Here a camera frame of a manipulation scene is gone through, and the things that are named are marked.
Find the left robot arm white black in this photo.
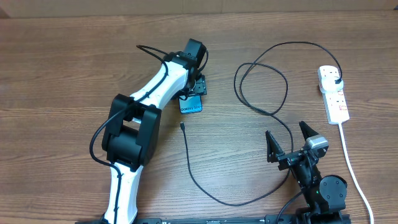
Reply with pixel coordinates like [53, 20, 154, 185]
[99, 39, 208, 223]

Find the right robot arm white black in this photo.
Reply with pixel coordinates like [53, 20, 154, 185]
[264, 121, 351, 224]

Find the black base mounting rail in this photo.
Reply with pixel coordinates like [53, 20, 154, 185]
[75, 214, 351, 224]

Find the white power strip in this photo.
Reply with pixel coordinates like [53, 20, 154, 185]
[317, 65, 349, 124]

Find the blue Samsung Galaxy smartphone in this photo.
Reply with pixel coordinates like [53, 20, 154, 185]
[178, 96, 202, 114]

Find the white power strip cord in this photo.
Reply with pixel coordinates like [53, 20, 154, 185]
[337, 123, 375, 224]

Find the white charger plug adapter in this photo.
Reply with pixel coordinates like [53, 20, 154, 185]
[319, 77, 344, 94]

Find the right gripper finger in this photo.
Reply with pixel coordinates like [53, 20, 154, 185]
[299, 121, 319, 140]
[266, 131, 285, 163]

